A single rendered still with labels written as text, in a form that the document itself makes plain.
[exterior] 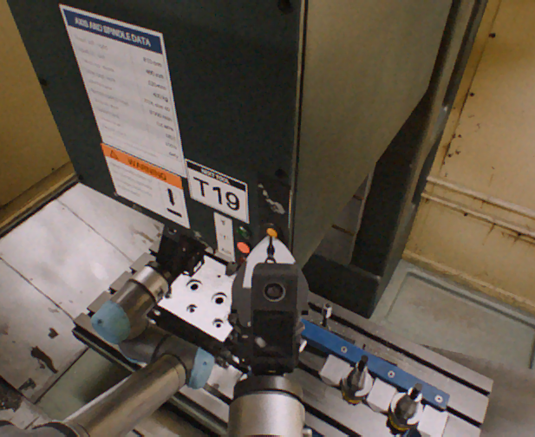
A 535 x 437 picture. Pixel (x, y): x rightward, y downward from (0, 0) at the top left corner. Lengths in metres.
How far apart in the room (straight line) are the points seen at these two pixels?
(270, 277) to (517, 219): 1.42
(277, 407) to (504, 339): 1.63
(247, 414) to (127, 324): 0.50
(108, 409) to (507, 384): 1.26
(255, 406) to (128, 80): 0.40
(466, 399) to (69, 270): 1.48
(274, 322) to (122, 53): 0.36
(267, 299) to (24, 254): 1.62
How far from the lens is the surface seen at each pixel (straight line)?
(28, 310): 1.90
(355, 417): 1.35
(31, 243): 2.01
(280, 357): 0.47
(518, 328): 2.07
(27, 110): 1.90
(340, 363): 1.05
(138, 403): 0.81
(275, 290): 0.43
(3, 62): 1.82
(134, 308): 0.91
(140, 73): 0.58
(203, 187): 0.62
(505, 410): 1.63
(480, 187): 1.72
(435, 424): 1.05
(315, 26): 0.43
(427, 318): 1.95
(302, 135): 0.48
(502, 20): 1.46
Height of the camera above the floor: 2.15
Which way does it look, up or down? 46 degrees down
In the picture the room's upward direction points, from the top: straight up
